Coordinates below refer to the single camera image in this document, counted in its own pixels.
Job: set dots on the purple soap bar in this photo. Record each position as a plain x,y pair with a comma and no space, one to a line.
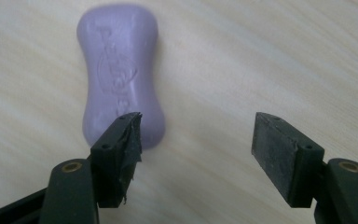
121,68

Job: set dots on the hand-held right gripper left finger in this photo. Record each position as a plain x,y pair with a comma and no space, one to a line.
113,161

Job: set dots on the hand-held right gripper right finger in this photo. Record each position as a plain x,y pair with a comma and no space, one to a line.
292,168

